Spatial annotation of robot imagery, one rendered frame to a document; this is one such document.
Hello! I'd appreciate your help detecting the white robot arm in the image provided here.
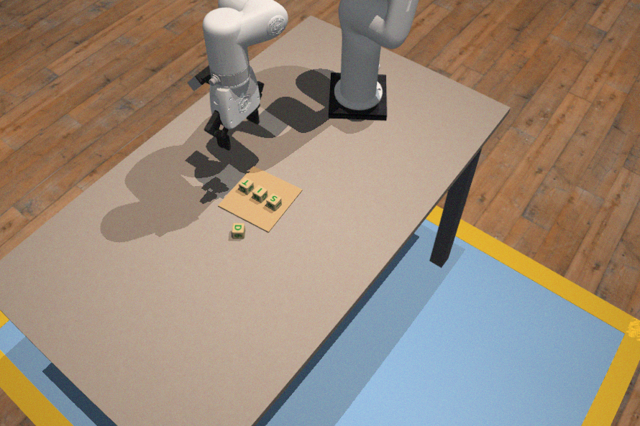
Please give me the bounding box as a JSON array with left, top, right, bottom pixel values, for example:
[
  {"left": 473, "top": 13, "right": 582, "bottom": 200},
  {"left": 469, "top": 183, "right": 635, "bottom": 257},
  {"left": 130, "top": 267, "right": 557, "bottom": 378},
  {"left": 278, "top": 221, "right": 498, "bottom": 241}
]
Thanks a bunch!
[{"left": 187, "top": 0, "right": 419, "bottom": 110}]

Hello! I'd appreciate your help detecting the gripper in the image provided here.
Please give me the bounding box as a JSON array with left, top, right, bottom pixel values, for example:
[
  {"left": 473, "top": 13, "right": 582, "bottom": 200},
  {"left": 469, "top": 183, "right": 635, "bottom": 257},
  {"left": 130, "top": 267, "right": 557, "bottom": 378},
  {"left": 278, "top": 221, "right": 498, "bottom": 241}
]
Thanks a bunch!
[{"left": 204, "top": 66, "right": 264, "bottom": 151}]

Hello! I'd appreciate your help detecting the tan flat mat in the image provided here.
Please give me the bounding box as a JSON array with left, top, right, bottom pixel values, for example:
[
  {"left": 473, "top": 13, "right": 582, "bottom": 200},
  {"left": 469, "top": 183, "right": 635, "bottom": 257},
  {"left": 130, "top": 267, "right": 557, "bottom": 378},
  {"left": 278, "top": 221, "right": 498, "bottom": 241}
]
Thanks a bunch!
[{"left": 218, "top": 166, "right": 303, "bottom": 232}]

